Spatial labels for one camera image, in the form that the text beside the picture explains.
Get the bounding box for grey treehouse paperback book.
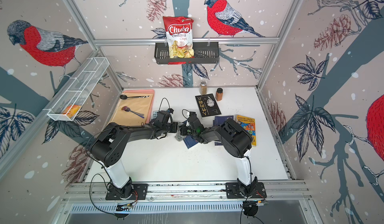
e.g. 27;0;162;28
152;110;159;120

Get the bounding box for navy thread-bound book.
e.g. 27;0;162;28
183;136;198;149

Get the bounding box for grey striped cleaning cloth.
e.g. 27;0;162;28
175;122;187;142

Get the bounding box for black Chinese paperback book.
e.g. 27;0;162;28
195;93;222;118

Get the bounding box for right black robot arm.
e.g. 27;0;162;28
179;112;258;198

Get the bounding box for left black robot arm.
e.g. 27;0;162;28
89;108;178;201

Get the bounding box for yellow treehouse paperback book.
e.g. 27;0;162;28
236;115;257;147

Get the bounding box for glass jar orange spice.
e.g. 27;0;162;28
215;88;223;101

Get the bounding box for purple spoon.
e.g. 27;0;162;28
121;106;145;119

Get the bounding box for glass jar brown spice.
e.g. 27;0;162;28
200;81;207;95

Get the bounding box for black spoon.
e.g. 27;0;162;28
120;94;150;100

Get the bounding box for orange packet in shelf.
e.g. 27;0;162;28
62;104;82;119

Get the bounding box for red cassava chips bag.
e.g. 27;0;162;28
163;16;195;59

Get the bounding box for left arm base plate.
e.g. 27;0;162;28
106;183;148;201

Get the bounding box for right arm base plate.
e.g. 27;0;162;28
225;182;267;199

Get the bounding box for black wall basket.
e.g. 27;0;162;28
154;42;220;65

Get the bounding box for left black cable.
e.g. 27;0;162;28
89;97;175;219

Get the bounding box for black cable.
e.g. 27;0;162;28
89;97;175;219
181;108;265;224

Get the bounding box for white wire wall shelf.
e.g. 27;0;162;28
47;57;110;122

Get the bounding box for right black cable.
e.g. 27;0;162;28
181;108;265;224

